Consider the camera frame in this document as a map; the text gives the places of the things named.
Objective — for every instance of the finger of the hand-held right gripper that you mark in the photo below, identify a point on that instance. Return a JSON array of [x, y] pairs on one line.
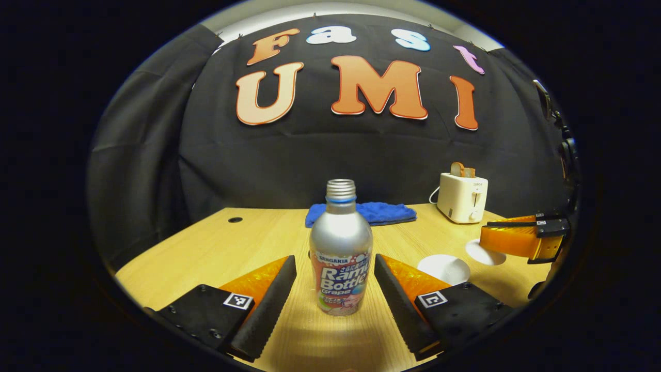
[[552, 226], [511, 242]]

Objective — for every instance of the white toaster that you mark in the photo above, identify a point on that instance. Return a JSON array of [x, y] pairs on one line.
[[459, 199]]

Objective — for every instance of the toasted bread slice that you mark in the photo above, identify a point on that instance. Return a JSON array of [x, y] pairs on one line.
[[469, 172], [456, 169]]

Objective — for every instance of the silver water bottle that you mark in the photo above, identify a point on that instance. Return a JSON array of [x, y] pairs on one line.
[[341, 243]]

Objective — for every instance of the black backdrop cloth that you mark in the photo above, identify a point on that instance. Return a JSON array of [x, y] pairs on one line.
[[361, 155]]

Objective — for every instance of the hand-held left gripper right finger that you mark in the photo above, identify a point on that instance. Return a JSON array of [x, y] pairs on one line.
[[397, 305]]

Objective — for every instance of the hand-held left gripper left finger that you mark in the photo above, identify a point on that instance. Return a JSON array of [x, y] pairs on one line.
[[268, 305]]

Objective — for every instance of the blue folded towel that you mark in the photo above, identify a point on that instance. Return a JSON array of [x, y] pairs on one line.
[[387, 213]]

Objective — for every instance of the white teacup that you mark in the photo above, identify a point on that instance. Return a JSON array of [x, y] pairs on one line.
[[441, 266]]

